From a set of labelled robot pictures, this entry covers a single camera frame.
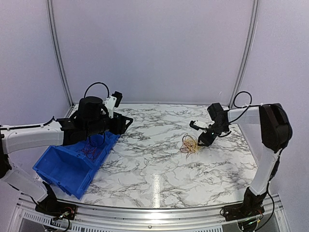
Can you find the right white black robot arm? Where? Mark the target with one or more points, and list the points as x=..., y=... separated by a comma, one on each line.
x=275, y=131

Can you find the left aluminium corner post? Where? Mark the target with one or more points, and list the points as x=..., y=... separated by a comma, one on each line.
x=58, y=56

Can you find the blue bin near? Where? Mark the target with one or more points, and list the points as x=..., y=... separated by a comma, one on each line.
x=68, y=170

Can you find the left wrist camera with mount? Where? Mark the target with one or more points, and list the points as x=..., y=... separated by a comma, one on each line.
x=113, y=102

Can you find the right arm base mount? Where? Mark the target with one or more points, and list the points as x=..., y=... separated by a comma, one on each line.
x=251, y=205

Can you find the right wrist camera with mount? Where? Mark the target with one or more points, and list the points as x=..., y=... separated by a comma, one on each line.
x=198, y=125

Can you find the right aluminium corner post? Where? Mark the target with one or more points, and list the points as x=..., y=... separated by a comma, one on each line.
x=247, y=50

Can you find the aluminium front frame rail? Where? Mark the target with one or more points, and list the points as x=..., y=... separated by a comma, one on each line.
x=96, y=218

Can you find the blue bin far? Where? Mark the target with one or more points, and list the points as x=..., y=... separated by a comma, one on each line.
x=106, y=141

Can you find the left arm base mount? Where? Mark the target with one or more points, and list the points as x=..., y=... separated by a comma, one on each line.
x=50, y=205

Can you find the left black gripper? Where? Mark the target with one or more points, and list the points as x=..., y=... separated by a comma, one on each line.
x=119, y=126

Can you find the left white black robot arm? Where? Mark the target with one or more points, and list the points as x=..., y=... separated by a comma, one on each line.
x=93, y=116

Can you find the blue bin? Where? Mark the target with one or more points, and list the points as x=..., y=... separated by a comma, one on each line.
x=68, y=170
x=87, y=149
x=106, y=141

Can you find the blue bin middle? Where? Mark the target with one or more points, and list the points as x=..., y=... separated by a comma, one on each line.
x=87, y=149

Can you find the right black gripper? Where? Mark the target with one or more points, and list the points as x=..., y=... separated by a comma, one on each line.
x=207, y=141

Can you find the aluminium corner post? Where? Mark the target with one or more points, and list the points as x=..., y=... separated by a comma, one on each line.
x=58, y=56
x=247, y=50

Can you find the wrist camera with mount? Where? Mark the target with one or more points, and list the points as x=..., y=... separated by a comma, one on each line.
x=198, y=125
x=113, y=102

